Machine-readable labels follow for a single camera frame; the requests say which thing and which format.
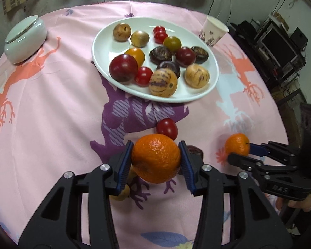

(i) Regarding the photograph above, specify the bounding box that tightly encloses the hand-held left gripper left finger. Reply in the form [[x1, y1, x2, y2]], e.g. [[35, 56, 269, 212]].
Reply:
[[18, 140, 134, 249]]

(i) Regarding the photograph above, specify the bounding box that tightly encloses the floral paper cup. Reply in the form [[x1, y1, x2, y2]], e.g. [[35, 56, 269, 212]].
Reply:
[[198, 15, 230, 48]]

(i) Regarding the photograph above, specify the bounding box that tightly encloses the yellow orange tomato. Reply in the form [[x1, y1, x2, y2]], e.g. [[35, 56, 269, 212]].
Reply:
[[124, 47, 146, 66]]

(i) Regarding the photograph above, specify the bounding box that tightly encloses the computer monitor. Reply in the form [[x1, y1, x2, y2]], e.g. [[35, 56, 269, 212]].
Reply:
[[256, 27, 298, 65]]

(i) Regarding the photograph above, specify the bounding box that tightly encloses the green brown tomato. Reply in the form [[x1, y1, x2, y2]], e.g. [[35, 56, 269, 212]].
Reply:
[[163, 36, 182, 52]]

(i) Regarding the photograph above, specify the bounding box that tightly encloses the dark purple fruit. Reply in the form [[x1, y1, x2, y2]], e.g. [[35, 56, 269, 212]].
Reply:
[[187, 146, 205, 161]]

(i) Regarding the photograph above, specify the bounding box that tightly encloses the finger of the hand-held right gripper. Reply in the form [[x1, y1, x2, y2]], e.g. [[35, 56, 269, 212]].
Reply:
[[227, 152, 299, 181], [249, 141, 301, 168]]

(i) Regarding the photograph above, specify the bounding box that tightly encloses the white lidded ceramic jar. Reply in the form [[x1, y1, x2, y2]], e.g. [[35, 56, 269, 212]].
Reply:
[[4, 15, 47, 64]]

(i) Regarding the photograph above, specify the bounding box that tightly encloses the purple striped pepino melon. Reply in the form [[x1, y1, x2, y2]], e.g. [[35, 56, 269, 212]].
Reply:
[[149, 68, 178, 98]]

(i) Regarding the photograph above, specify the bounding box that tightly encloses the white round plate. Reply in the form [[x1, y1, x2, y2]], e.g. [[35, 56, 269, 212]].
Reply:
[[91, 17, 220, 103]]

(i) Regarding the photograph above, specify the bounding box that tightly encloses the tan speckled pepino melon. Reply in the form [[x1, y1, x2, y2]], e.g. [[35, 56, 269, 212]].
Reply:
[[184, 64, 210, 89]]

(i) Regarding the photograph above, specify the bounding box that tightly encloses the large orange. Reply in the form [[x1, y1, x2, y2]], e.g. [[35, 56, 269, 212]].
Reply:
[[131, 133, 182, 184]]

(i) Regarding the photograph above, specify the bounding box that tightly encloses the tan round fruit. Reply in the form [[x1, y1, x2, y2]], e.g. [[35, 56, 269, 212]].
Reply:
[[112, 22, 132, 42], [109, 184, 131, 202], [130, 30, 149, 48]]

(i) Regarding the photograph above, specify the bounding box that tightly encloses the small dark red plum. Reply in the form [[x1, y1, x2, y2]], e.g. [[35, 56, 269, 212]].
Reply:
[[175, 47, 197, 67]]

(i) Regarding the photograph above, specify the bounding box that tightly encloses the pink printed tablecloth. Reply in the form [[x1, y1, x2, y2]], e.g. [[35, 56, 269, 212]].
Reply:
[[0, 1, 289, 249]]

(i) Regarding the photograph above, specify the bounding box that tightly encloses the black wall cable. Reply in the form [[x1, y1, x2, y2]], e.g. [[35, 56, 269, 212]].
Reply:
[[208, 0, 219, 15]]

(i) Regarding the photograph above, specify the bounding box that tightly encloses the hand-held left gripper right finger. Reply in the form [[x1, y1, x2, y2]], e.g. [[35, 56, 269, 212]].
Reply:
[[178, 140, 293, 249]]

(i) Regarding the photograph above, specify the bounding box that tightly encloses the dark wrinkled passion fruit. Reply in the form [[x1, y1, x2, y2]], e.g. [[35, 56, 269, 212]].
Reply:
[[190, 46, 209, 64], [149, 46, 172, 64], [156, 60, 181, 79]]

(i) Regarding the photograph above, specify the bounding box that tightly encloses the small orange tangerine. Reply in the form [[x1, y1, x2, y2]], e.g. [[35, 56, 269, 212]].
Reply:
[[224, 133, 250, 157]]

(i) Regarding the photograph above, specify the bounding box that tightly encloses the large dark red plum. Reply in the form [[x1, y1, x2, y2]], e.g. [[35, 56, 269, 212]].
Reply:
[[109, 54, 139, 82]]

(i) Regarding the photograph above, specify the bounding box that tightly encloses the black speaker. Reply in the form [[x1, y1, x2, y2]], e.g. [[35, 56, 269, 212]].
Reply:
[[292, 27, 308, 48]]

